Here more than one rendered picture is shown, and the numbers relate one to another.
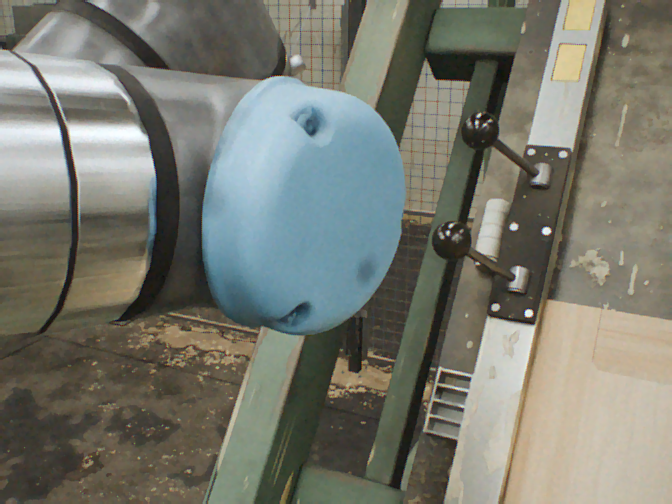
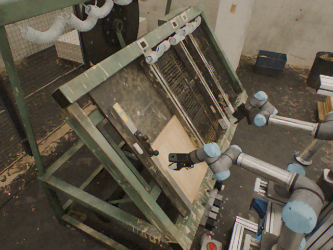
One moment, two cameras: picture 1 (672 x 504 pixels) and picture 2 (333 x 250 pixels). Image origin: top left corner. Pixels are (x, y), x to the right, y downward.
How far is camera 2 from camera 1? 1.40 m
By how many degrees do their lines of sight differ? 80
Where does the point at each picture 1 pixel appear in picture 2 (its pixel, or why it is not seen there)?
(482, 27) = (94, 119)
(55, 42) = (221, 160)
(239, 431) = (150, 203)
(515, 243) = (145, 146)
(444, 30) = not seen: hidden behind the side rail
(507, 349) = (155, 158)
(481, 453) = (163, 169)
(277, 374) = (145, 193)
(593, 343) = (155, 148)
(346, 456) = not seen: outside the picture
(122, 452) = not seen: outside the picture
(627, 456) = (166, 154)
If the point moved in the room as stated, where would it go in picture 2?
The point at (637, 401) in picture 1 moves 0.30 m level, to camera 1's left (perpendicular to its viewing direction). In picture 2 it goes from (162, 149) to (162, 183)
